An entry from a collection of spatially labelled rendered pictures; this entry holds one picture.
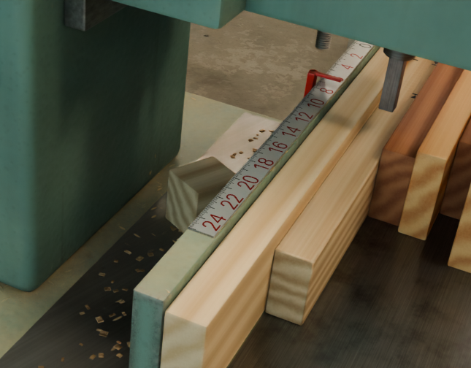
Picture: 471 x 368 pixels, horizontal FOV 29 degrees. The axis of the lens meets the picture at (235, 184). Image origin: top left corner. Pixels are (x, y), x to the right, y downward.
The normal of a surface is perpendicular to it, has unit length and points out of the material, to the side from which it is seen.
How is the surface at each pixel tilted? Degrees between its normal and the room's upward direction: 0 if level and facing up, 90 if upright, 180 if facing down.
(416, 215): 90
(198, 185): 0
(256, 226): 0
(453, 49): 90
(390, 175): 90
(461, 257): 90
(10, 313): 0
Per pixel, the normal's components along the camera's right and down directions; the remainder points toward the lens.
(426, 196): -0.40, 0.46
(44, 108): 0.91, 0.30
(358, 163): 0.11, -0.84
